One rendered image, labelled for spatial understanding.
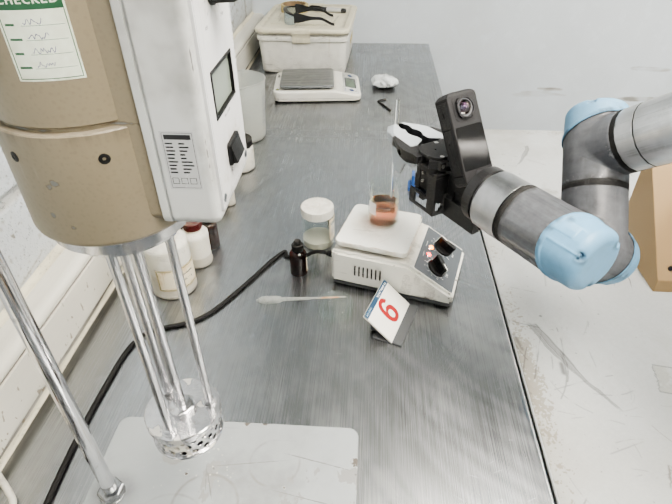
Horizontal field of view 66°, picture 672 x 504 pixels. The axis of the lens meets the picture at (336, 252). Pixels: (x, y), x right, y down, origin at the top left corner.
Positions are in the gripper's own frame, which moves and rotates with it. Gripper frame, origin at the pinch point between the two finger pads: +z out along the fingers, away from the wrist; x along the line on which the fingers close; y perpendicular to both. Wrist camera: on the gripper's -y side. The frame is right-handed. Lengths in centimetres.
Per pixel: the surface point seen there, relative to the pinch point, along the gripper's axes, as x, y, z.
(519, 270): 18.6, 25.9, -12.9
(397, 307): -6.0, 24.4, -11.1
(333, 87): 31, 22, 74
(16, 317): -50, -3, -20
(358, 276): -8.2, 22.9, -3.2
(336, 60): 42, 20, 92
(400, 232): -0.3, 17.0, -3.2
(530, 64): 125, 32, 84
